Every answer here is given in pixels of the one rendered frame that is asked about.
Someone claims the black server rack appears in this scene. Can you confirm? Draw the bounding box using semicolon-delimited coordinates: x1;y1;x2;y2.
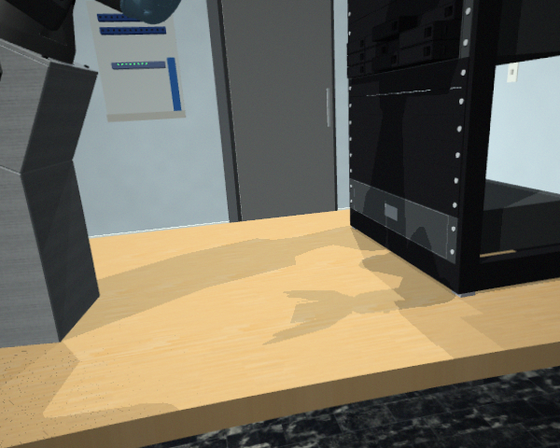
346;0;560;298

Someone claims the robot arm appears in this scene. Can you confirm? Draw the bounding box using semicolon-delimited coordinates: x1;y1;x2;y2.
0;0;181;64

